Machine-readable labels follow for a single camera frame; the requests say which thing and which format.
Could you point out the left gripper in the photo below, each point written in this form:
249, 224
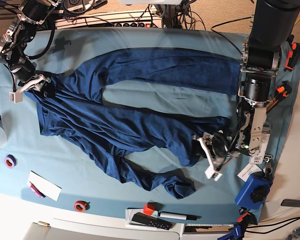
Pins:
217, 150

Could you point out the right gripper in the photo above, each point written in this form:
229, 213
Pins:
35, 84

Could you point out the dark blue t-shirt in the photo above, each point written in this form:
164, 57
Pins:
71, 106

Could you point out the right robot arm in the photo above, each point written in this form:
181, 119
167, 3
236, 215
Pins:
13, 43

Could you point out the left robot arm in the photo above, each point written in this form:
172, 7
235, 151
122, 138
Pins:
269, 44

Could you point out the white label card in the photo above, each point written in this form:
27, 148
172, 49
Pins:
248, 170

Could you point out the packaged tool blister pack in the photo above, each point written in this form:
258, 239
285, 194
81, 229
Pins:
263, 147

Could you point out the blue box with knob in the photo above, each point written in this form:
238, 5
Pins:
255, 191

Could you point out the orange clamp bottom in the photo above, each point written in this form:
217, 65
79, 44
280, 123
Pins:
244, 217

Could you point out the white marker pen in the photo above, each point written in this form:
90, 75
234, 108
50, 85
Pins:
178, 216

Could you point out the purple tape roll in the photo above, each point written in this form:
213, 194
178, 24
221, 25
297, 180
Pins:
10, 161

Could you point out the orange black utility knife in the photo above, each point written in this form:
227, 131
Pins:
281, 93

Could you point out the blue spring clamp bottom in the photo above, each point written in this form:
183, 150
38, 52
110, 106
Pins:
237, 233

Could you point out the red cube block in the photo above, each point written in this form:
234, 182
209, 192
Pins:
149, 209

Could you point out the black phone device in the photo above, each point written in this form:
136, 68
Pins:
293, 203

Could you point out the black remote control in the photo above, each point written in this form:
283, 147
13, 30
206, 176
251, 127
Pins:
150, 221

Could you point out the white paper card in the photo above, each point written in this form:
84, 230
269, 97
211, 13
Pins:
48, 188

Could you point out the pink marker pen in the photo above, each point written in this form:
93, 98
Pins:
36, 191

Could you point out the orange black clamp top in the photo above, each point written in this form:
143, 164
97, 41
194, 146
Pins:
292, 57

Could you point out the power strip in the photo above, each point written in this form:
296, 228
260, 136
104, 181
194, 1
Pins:
135, 18

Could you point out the red tape roll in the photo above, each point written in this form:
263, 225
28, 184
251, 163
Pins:
81, 206

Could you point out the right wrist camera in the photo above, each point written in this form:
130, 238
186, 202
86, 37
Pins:
15, 97

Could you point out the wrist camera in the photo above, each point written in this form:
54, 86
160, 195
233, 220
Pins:
15, 97
210, 173

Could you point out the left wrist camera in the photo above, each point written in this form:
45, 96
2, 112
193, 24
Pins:
210, 173

